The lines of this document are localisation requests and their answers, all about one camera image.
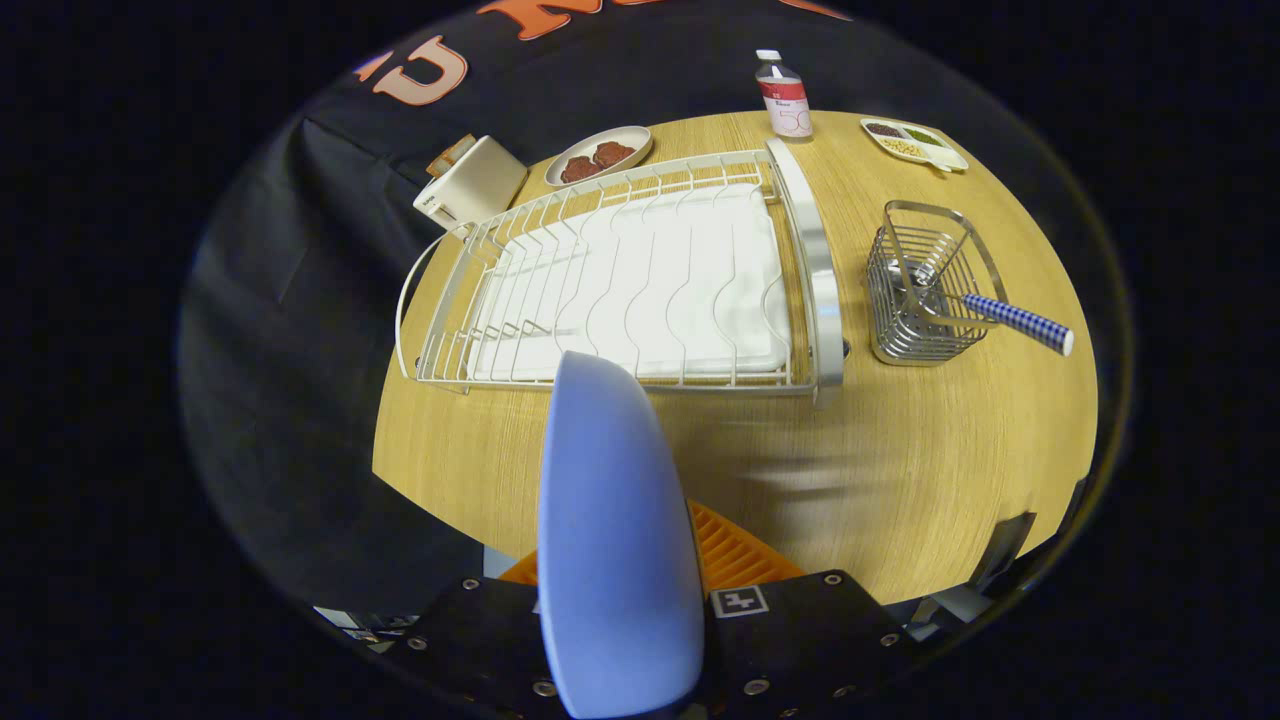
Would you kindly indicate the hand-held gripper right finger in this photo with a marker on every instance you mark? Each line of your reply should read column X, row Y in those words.
column 800, row 640

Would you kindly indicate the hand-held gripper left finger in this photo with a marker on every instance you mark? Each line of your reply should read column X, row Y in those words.
column 480, row 640

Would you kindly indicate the blue plate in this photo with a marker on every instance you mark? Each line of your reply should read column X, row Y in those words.
column 610, row 550

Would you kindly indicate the white divided dish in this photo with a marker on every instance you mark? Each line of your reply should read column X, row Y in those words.
column 946, row 158

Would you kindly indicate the beige round dish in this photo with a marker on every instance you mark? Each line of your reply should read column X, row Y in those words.
column 632, row 135

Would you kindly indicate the white drainer tray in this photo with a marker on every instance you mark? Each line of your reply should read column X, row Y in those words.
column 720, row 262

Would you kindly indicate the white toaster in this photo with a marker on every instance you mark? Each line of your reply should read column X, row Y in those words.
column 480, row 182

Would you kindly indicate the brown toast slice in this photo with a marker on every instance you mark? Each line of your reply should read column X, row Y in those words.
column 463, row 145
column 441, row 163

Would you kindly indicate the brown meat piece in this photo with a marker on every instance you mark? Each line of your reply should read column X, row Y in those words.
column 612, row 154
column 580, row 168

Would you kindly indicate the pile of yellow beans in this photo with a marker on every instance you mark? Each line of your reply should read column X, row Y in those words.
column 904, row 149

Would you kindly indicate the pile of dark red beans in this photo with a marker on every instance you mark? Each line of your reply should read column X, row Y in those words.
column 883, row 129

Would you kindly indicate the pile of green beans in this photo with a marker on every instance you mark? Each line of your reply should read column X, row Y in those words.
column 922, row 136

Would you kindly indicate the clear bottle red label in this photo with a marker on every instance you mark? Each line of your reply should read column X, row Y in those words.
column 790, row 110

